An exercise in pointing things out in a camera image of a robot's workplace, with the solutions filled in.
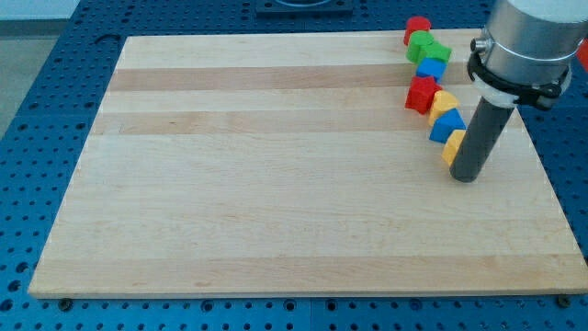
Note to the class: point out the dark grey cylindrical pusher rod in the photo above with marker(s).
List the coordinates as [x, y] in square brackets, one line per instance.
[483, 132]

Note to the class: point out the yellow hexagon block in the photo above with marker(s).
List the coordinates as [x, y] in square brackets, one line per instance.
[452, 145]

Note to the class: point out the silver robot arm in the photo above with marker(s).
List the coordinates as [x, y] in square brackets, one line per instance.
[522, 57]

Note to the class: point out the blue triangular block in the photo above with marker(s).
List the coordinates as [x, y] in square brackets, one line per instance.
[445, 125]

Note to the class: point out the yellow heart block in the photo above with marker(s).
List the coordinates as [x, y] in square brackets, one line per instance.
[442, 103]

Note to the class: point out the red star block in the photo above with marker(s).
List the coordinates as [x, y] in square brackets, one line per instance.
[421, 93]

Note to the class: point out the blue cube block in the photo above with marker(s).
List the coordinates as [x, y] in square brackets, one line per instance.
[431, 67]

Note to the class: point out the green star block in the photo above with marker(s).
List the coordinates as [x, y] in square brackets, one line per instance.
[436, 51]

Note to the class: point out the green cylinder block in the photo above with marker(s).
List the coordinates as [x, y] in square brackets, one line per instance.
[417, 40]

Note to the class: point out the red block at right edge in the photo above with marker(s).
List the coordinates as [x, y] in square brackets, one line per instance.
[582, 54]

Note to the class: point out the red cylinder block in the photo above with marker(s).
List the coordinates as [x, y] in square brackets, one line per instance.
[413, 24]

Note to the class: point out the wooden board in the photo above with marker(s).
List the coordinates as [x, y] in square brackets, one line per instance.
[282, 165]

